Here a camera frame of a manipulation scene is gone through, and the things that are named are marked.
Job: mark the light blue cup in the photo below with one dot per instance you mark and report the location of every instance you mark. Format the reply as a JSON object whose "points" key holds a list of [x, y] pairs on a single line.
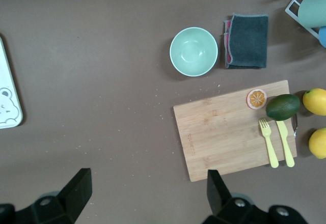
{"points": [[323, 37]]}

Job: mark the sage green cup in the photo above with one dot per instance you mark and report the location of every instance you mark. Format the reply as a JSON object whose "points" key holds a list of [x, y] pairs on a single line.
{"points": [[313, 10]]}

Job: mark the orange half slice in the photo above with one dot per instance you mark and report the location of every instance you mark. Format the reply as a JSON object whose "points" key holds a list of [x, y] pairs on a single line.
{"points": [[256, 99]]}

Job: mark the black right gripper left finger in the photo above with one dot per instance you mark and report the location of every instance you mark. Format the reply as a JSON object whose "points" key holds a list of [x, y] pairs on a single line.
{"points": [[79, 191]]}

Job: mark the dark grey folded cloth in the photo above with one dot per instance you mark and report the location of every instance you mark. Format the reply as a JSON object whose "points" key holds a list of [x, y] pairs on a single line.
{"points": [[248, 40]]}

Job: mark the dark green avocado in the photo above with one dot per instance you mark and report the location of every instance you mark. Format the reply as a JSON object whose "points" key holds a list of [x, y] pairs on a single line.
{"points": [[282, 107]]}

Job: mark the cream bear print tray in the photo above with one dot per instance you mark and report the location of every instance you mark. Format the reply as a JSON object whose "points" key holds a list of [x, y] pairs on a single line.
{"points": [[7, 101]]}

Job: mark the wooden cutting board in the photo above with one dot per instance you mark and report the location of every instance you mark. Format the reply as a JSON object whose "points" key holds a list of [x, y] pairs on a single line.
{"points": [[224, 137]]}

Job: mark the yellow lemon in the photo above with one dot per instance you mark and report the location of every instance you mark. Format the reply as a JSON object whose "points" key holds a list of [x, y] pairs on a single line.
{"points": [[319, 143], [315, 101]]}

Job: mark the mint green bowl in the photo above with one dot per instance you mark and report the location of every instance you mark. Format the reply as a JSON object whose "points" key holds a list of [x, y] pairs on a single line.
{"points": [[193, 52]]}

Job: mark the yellow plastic knife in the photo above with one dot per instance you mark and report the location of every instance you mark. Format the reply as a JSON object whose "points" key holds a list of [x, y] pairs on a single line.
{"points": [[286, 150]]}

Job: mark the yellow plastic fork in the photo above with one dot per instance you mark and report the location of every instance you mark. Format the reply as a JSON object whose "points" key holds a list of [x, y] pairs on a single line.
{"points": [[271, 152]]}

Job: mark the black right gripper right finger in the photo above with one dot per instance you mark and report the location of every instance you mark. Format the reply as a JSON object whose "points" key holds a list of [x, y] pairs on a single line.
{"points": [[216, 196]]}

